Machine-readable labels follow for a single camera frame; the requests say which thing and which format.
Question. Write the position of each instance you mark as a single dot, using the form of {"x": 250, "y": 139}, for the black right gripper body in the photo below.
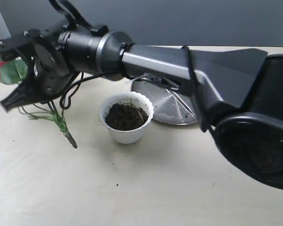
{"x": 50, "y": 72}

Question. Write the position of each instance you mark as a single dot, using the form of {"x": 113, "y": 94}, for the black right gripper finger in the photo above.
{"x": 15, "y": 99}

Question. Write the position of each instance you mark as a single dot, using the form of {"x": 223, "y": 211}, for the artificial red anthurium plant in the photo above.
{"x": 15, "y": 72}

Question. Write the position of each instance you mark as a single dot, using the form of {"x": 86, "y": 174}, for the stainless steel spork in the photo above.
{"x": 179, "y": 100}

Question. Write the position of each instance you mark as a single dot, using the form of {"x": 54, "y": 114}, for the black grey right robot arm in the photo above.
{"x": 237, "y": 95}

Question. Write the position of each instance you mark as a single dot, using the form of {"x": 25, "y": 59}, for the dark soil in pot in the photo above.
{"x": 126, "y": 117}

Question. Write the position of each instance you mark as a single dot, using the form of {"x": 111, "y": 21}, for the white scalloped plastic pot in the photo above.
{"x": 128, "y": 97}

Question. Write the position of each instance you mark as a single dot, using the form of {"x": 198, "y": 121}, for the round stainless steel plate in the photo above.
{"x": 167, "y": 109}

